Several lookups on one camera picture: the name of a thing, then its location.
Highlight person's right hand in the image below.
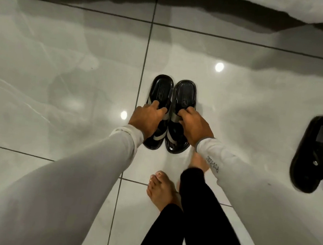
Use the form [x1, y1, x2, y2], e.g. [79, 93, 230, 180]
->
[175, 105, 218, 150]

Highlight person's left hand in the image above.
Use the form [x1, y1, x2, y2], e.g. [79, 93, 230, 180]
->
[127, 97, 169, 144]

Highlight black sandal with grey straps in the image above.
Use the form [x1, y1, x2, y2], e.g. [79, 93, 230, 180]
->
[163, 78, 200, 156]
[141, 73, 175, 152]

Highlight person's right forearm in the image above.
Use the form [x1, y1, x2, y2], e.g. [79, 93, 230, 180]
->
[185, 135, 323, 245]

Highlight person's left forearm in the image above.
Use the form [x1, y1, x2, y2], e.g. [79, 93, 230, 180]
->
[0, 110, 146, 245]

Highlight person's right foot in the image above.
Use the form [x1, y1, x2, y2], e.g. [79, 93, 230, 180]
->
[188, 152, 212, 174]

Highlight person's foot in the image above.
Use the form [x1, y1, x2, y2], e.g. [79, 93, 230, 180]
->
[188, 152, 212, 174]
[144, 169, 187, 214]

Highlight person's left foot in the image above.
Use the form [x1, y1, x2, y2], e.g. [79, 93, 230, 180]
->
[144, 169, 187, 214]

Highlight person's right leg black trouser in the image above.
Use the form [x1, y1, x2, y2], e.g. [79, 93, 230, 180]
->
[172, 166, 270, 245]

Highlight person's leg black trouser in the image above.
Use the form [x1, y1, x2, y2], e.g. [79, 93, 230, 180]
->
[172, 166, 270, 245]
[133, 199, 197, 245]

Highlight person's left leg black trouser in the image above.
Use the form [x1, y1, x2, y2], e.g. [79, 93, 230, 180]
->
[133, 199, 197, 245]

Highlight black slide sandal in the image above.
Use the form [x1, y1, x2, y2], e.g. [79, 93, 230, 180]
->
[287, 112, 323, 195]

